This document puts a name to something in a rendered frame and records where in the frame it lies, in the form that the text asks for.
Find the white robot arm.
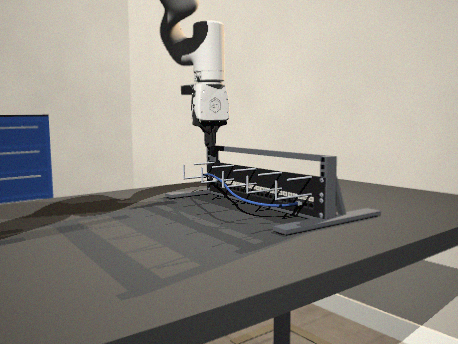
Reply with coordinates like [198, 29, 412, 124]
[160, 0, 225, 83]

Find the black network patch panel rack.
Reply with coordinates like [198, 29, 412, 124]
[165, 145, 381, 235]

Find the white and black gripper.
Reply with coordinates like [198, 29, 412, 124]
[191, 82, 229, 147]

